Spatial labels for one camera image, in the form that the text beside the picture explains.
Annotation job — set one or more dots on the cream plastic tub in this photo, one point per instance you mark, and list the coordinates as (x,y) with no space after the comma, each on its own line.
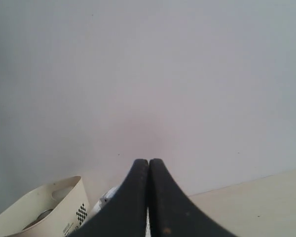
(66,197)

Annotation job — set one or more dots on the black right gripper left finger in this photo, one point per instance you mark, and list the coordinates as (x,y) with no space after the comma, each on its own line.
(125,215)

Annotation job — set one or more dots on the stainless steel cup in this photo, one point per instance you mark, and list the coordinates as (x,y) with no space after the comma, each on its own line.
(43,215)

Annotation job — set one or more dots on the white perforated basket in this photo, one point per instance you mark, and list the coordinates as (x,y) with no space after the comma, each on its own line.
(104,199)

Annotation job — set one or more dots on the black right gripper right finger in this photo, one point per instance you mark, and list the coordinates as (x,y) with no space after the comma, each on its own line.
(172,213)

